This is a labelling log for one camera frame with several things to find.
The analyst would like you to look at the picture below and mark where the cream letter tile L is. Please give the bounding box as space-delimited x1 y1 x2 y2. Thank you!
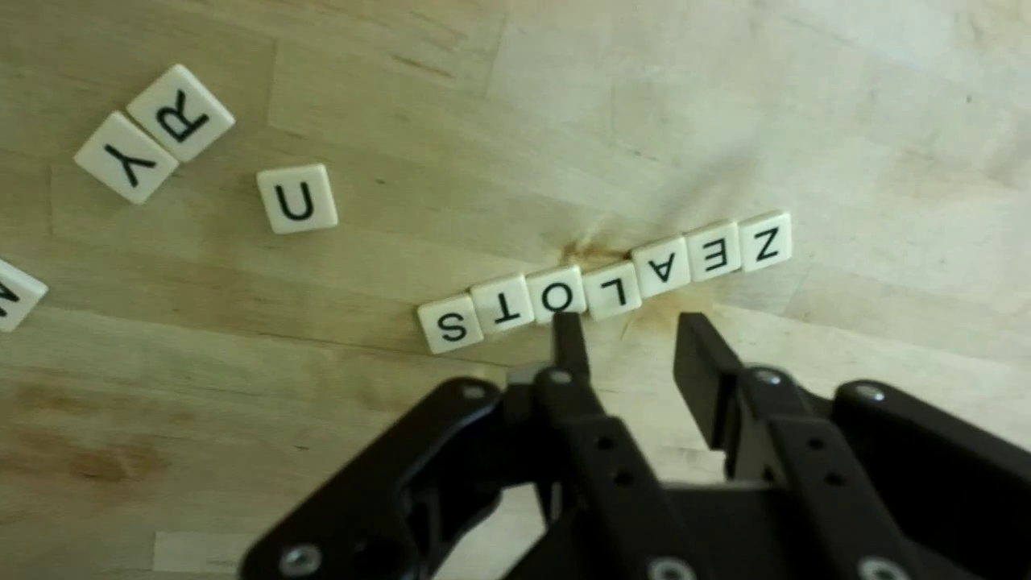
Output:
581 258 647 322

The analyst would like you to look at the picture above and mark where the cream letter tile O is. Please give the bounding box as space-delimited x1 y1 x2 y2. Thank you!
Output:
521 265 593 327

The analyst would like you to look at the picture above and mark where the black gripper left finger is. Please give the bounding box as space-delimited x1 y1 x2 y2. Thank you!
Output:
237 309 714 580

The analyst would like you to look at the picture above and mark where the cream letter tile A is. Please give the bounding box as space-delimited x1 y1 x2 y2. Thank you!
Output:
627 236 695 304

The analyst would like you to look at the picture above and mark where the cream letter tile U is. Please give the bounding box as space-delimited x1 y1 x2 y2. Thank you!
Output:
250 159 344 240

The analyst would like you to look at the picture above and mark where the cream letter tile E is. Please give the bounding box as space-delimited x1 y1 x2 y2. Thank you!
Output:
684 218 748 287

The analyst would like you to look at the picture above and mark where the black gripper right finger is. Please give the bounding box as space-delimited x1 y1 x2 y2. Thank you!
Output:
670 309 1031 580

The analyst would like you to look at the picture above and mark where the cream letter tile Z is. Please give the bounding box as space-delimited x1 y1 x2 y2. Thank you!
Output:
734 210 798 276

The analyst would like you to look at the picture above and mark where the cream letter tile W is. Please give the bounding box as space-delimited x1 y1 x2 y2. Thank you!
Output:
0 254 51 338

